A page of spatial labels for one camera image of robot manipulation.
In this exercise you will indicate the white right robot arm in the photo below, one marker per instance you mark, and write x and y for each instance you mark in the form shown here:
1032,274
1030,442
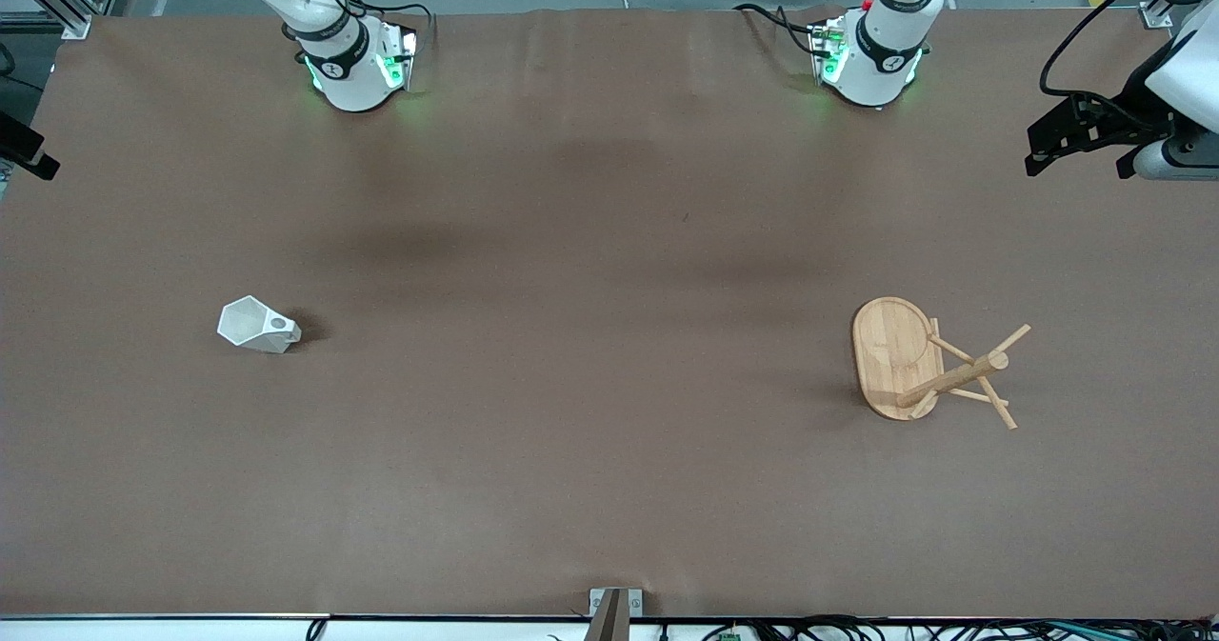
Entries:
348,79

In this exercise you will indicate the grey metal bracket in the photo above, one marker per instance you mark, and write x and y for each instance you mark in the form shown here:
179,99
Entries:
598,603

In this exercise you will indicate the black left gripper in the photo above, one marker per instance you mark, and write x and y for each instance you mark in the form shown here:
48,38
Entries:
1131,100

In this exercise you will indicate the brown camera post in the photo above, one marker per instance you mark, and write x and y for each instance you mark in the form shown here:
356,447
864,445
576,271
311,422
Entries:
609,624

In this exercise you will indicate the brown table cover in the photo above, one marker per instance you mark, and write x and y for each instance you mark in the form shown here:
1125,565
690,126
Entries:
609,336

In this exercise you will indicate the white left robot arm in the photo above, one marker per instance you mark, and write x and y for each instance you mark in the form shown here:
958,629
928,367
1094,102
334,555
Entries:
881,70

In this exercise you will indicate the wooden cup rack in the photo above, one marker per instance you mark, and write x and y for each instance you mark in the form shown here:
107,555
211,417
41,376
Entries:
890,355

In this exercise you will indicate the white faceted cup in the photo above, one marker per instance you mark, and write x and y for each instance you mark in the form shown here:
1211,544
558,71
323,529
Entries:
249,325

